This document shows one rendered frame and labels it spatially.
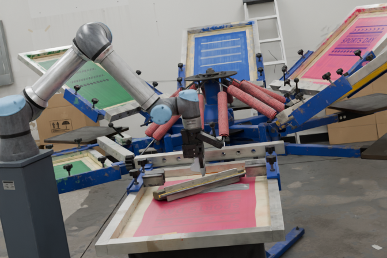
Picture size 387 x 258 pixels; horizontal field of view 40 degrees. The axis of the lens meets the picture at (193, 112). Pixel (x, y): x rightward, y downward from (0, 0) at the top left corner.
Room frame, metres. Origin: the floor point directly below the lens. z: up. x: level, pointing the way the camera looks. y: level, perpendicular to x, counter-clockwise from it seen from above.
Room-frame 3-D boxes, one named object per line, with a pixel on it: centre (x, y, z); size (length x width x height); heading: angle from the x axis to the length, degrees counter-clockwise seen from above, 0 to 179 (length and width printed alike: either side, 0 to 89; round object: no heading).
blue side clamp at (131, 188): (2.19, 0.26, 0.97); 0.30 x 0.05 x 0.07; 172
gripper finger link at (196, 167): (2.11, 0.02, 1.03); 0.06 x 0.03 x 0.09; 82
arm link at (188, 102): (2.12, 0.01, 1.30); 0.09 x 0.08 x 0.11; 86
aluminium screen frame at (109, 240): (1.91, 0.02, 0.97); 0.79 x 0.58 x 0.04; 172
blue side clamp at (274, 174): (2.11, -0.29, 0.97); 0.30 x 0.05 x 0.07; 172
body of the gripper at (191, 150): (2.12, 0.02, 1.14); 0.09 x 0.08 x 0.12; 82
